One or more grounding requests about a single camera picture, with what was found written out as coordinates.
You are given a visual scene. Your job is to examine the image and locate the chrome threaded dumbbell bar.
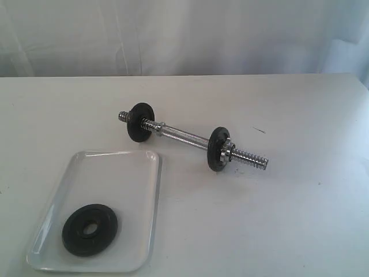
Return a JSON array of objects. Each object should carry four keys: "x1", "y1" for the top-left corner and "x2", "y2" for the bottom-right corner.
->
[{"x1": 118, "y1": 110, "x2": 270, "y2": 171}]

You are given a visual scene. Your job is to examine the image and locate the black weight plate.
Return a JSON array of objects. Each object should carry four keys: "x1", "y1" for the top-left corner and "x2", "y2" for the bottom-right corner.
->
[{"x1": 62, "y1": 204, "x2": 118, "y2": 257}]

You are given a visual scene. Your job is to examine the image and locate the white rectangular plastic tray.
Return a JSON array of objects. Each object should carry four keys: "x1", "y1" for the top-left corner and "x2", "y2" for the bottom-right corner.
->
[{"x1": 26, "y1": 151, "x2": 161, "y2": 274}]

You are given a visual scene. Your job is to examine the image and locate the chrome star collar nut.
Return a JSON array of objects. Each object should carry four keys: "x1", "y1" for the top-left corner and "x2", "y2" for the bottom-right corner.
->
[{"x1": 220, "y1": 137, "x2": 234, "y2": 164}]

